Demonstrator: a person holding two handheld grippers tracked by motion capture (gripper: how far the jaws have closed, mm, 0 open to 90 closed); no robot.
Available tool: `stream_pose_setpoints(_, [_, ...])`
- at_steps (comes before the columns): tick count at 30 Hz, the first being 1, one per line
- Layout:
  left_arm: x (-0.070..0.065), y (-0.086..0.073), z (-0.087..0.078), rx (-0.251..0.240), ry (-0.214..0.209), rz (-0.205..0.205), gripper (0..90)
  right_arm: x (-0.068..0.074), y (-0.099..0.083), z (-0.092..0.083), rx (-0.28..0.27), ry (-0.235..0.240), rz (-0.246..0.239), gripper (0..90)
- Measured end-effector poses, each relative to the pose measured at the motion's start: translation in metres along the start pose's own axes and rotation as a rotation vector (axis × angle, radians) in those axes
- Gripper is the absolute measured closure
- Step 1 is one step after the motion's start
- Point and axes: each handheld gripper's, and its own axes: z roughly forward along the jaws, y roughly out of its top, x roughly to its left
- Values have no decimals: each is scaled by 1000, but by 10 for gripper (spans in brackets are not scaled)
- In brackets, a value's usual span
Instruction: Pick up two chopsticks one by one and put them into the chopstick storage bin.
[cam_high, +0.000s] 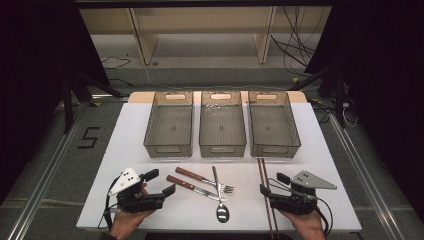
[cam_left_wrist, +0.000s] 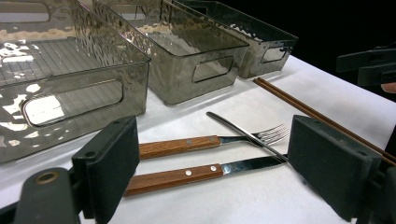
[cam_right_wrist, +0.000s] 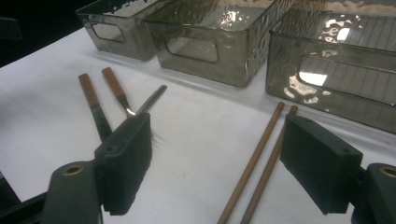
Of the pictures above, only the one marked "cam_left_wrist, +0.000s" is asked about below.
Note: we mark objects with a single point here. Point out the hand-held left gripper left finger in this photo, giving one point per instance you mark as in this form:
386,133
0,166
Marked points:
109,165

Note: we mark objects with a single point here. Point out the large smoky clear plastic bin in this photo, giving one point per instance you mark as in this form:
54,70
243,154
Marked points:
62,56

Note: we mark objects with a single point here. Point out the medium smoky clear plastic bin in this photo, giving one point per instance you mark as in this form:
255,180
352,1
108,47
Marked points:
174,81

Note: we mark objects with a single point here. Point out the brown chopstick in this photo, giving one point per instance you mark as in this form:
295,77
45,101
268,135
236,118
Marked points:
280,92
280,96

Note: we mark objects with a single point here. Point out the small smoky clear plastic bin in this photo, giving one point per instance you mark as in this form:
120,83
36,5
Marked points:
252,59

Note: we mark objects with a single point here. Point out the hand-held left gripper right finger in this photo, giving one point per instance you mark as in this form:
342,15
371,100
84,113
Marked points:
330,165

